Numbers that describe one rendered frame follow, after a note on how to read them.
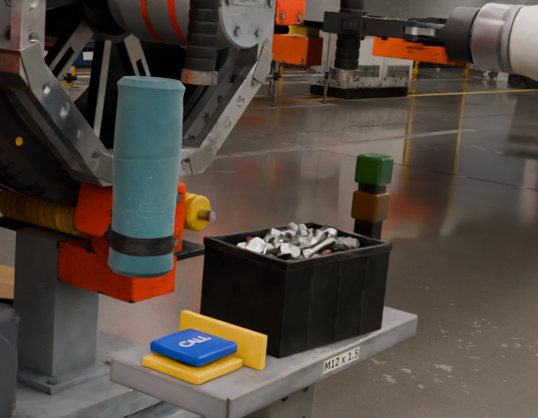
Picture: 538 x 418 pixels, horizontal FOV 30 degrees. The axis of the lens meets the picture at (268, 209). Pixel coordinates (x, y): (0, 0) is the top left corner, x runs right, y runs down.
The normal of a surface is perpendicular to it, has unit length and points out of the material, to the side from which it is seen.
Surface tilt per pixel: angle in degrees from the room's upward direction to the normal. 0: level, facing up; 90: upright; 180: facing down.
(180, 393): 90
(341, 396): 0
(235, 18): 90
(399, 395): 0
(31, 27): 90
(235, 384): 0
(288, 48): 90
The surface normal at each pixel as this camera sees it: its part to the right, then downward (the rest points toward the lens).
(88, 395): 0.08, -0.98
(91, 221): -0.55, -0.05
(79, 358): 0.81, 0.18
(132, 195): -0.28, 0.22
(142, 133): -0.05, 0.16
